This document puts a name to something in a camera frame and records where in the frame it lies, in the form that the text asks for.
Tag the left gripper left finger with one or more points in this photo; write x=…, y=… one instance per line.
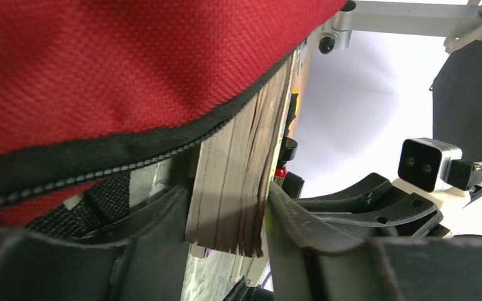
x=141, y=258

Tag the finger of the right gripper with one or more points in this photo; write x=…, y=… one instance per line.
x=361, y=197
x=392, y=214

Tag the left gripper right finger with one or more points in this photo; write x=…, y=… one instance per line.
x=311, y=260

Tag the green storey treehouse book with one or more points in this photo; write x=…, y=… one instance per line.
x=235, y=167

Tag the red student backpack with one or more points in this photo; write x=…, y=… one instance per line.
x=91, y=90

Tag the red small object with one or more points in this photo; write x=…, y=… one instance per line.
x=280, y=175

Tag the orange capped marker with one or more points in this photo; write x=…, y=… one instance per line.
x=292, y=111

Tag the purple Roald Dahl book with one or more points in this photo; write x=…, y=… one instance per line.
x=210, y=264

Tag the dark teal rack server box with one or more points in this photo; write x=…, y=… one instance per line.
x=457, y=101

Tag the overhead camera mount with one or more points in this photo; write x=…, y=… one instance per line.
x=459, y=25

